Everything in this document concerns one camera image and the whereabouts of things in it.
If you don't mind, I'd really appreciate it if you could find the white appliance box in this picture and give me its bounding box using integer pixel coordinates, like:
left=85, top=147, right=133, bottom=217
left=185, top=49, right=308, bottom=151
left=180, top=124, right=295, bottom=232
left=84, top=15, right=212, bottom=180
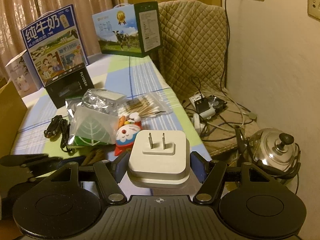
left=5, top=50, right=43, bottom=97

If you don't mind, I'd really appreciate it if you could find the black charger on strip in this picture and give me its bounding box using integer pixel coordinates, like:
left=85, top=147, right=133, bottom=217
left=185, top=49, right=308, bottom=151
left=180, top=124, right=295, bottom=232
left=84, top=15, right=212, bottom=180
left=194, top=98, right=210, bottom=114

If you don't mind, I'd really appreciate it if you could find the black product box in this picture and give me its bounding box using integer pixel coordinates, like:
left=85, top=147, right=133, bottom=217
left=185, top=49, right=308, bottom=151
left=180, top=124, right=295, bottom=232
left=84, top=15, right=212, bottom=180
left=45, top=63, right=94, bottom=109

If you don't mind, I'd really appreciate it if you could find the Doraemon toy figure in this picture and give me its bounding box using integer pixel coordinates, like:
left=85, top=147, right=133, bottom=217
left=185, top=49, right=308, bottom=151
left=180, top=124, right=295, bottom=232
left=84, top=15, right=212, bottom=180
left=114, top=112, right=142, bottom=156

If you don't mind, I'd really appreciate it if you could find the white pad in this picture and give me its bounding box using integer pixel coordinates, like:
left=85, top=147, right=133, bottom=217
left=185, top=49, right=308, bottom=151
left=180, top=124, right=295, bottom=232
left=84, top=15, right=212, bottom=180
left=82, top=88, right=126, bottom=113

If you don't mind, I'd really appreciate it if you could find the white power adapter plug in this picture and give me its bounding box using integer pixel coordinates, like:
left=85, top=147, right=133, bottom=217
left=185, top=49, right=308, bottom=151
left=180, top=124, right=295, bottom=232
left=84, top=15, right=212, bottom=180
left=127, top=130, right=190, bottom=189

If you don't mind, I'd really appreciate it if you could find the green leaf foil pouch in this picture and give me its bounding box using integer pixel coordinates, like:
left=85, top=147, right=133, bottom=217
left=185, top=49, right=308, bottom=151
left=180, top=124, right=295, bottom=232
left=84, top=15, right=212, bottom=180
left=66, top=98, right=119, bottom=148

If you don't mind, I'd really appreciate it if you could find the quilted beige chair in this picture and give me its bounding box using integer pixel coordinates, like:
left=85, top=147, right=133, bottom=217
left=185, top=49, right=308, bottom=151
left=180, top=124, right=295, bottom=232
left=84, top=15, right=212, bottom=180
left=158, top=0, right=258, bottom=157

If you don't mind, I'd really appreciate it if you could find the blue cartoon milk carton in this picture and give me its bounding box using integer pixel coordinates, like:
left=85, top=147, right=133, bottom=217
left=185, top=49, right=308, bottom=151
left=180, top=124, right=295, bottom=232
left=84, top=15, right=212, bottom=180
left=20, top=4, right=88, bottom=86

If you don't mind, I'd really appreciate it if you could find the green cow milk carton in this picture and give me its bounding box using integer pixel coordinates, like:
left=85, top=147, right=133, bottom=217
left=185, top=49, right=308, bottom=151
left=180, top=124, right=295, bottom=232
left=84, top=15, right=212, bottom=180
left=92, top=1, right=163, bottom=57

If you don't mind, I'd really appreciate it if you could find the brown cardboard box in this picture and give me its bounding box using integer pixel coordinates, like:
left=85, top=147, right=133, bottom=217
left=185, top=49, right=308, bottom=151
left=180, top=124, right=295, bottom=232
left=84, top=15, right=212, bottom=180
left=0, top=81, right=27, bottom=157

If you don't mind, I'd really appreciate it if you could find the cotton swabs plastic bag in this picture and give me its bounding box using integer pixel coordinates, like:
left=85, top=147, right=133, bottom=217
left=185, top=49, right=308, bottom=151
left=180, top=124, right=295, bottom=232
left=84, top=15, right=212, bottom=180
left=118, top=92, right=172, bottom=119

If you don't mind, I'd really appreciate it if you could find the stainless steel kettle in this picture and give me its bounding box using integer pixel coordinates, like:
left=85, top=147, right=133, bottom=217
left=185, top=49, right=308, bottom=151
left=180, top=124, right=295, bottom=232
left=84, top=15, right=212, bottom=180
left=234, top=125, right=301, bottom=185

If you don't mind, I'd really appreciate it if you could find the checked blue green tablecloth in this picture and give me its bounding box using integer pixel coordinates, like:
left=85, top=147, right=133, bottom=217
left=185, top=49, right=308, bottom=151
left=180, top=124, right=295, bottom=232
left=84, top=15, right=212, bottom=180
left=10, top=53, right=212, bottom=198

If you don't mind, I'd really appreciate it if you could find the black wall power cable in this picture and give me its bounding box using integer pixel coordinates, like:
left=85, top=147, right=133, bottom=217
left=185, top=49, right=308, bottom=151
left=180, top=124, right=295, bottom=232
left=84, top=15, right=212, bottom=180
left=220, top=0, right=241, bottom=88

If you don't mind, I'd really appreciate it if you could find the beige curtain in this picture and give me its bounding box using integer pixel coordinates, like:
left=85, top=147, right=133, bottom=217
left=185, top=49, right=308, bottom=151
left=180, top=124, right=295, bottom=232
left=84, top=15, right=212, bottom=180
left=1, top=0, right=120, bottom=70

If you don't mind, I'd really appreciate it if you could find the white power strip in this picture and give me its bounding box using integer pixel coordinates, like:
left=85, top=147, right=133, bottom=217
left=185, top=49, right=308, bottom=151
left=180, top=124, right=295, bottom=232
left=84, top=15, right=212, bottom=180
left=189, top=93, right=216, bottom=119

